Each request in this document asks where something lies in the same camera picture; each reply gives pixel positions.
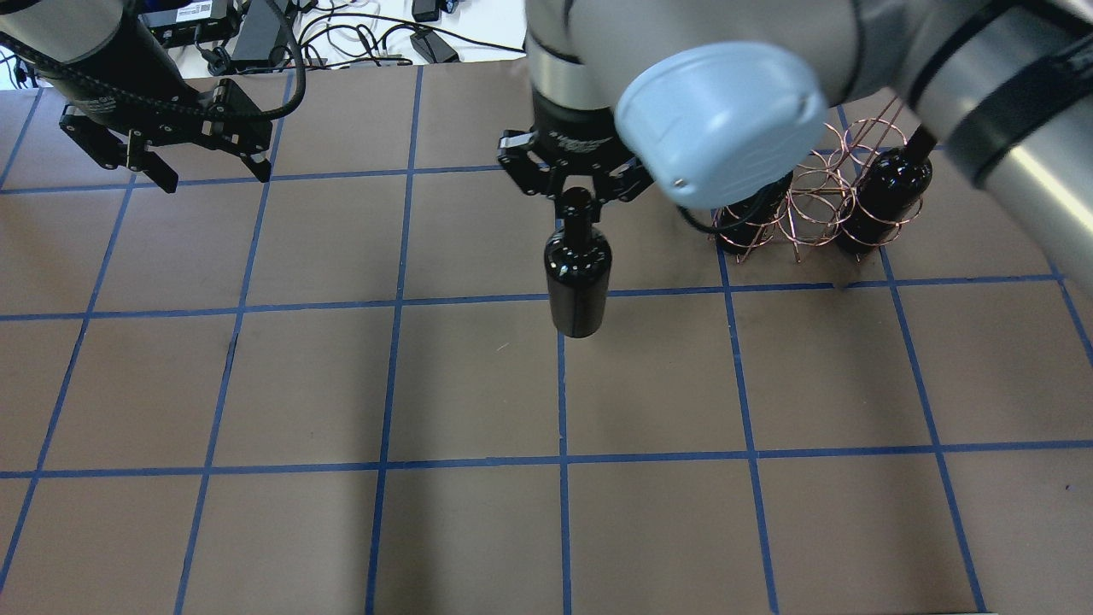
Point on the dark wine bottle right slot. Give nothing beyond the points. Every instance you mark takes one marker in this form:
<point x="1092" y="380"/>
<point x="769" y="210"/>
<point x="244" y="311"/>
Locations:
<point x="890" y="187"/>

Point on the black power adapter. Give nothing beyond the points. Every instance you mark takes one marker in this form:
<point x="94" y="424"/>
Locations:
<point x="262" y="42"/>

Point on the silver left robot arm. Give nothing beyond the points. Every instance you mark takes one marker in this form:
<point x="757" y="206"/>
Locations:
<point x="44" y="32"/>

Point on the dark wine bottle slot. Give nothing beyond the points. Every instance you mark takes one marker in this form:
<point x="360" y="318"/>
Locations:
<point x="890" y="187"/>
<point x="744" y="222"/>

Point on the dark wine bottle carried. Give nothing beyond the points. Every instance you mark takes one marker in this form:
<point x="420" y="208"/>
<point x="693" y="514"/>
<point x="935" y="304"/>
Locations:
<point x="577" y="261"/>

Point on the black electronics box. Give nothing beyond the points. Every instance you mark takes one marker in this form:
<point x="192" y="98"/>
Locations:
<point x="176" y="24"/>

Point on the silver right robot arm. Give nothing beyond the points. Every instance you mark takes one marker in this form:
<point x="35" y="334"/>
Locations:
<point x="717" y="99"/>

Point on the dark wine bottle left slot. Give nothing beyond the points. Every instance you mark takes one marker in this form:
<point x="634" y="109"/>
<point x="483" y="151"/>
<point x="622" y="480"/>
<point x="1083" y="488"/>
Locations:
<point x="744" y="222"/>

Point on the copper wire wine basket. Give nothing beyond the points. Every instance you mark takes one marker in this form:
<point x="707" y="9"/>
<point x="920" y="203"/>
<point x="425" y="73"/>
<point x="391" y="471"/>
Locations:
<point x="823" y="185"/>

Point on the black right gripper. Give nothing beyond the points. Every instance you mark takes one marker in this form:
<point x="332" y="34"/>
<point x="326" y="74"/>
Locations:
<point x="574" y="141"/>

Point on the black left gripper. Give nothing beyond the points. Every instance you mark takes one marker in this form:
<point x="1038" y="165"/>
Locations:
<point x="118" y="109"/>

